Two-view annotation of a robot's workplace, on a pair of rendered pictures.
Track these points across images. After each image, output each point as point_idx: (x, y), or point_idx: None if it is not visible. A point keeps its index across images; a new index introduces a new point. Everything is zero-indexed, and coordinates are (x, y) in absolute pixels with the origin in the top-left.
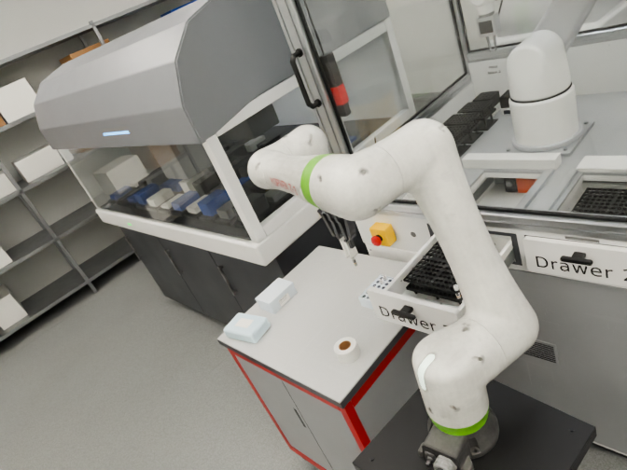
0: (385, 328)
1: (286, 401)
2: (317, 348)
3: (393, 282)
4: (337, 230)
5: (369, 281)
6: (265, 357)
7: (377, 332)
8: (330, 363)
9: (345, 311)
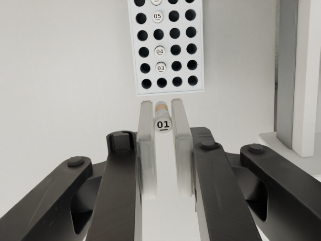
0: (244, 120)
1: None
2: (143, 222)
3: (315, 88)
4: (142, 237)
5: (82, 4)
6: None
7: (233, 136)
8: (197, 232)
9: (116, 123)
